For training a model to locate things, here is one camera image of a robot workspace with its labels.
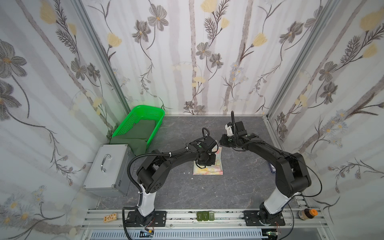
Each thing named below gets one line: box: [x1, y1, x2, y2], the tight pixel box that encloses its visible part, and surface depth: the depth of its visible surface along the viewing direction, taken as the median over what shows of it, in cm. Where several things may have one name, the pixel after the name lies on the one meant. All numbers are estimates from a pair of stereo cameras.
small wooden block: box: [103, 213, 118, 223], surface depth 75 cm
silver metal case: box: [82, 144, 134, 197], surface depth 76 cm
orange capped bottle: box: [298, 208, 318, 221], surface depth 72 cm
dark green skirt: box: [110, 119, 156, 157], surface depth 97 cm
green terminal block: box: [196, 211, 215, 222], surface depth 75 cm
